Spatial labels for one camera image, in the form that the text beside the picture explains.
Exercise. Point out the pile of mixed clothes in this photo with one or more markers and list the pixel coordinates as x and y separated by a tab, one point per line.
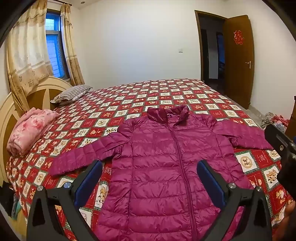
275	120

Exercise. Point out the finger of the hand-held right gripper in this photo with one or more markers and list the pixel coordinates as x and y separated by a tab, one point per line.
277	139

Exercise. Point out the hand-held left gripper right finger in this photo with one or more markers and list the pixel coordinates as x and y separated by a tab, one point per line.
211	183

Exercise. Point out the pink floral folded blanket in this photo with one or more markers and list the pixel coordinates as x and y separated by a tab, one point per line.
30	128

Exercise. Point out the brown wooden door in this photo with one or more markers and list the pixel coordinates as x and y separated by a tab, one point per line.
239	58

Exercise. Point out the red patterned bedspread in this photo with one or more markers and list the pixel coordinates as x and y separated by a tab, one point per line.
129	102

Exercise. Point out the wide beige floral curtain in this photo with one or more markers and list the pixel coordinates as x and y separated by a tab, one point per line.
27	48

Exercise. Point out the wooden bed headboard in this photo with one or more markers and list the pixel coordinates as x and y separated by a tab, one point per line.
39	93

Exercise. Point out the window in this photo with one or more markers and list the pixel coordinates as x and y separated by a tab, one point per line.
54	46

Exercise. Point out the magenta puffer jacket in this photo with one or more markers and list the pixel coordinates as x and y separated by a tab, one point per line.
161	166

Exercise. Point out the narrow beige floral curtain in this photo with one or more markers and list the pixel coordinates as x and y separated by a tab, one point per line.
71	44

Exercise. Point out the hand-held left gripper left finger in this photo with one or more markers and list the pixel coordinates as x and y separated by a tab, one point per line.
89	183

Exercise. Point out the striped pillow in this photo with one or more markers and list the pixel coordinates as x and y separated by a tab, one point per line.
71	92

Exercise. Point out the dark wooden door frame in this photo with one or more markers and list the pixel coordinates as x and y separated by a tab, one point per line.
198	44

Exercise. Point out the dark curtain rod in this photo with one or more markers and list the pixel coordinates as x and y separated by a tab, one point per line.
63	2

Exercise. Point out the red paper door decoration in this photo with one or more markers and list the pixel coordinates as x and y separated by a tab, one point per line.
238	37

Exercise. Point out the dark clothes beside bed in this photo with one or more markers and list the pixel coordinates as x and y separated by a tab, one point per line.
8	200

